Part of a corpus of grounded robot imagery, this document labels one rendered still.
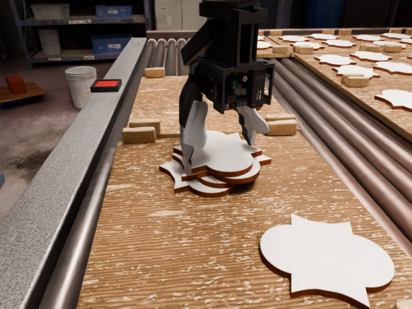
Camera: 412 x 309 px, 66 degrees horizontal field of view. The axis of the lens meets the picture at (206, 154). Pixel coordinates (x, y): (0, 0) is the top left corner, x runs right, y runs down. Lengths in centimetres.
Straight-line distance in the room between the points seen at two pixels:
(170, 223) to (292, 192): 18
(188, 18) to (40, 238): 509
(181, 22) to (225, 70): 504
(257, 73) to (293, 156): 22
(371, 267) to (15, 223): 44
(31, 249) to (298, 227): 32
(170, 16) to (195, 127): 498
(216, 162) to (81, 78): 305
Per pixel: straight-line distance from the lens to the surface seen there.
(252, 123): 48
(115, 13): 529
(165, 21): 538
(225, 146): 49
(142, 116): 72
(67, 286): 39
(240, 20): 36
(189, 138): 44
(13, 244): 48
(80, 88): 348
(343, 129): 76
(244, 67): 37
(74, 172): 58
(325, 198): 48
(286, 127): 63
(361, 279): 37
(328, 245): 39
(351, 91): 95
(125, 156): 56
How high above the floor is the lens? 121
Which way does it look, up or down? 29 degrees down
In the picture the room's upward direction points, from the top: straight up
